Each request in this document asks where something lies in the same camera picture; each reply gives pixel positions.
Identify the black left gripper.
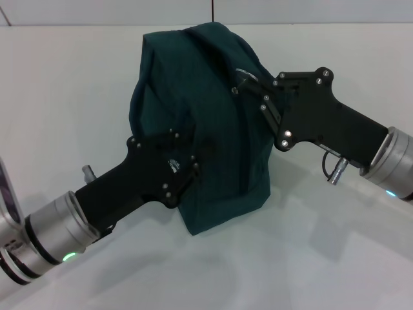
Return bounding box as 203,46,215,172
75,127,203,232

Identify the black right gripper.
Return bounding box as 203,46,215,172
232,67,390,169

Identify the dark teal lunch bag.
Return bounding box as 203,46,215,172
128,21,276,237

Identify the left arm cable with connector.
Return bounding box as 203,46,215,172
82,164,97,184

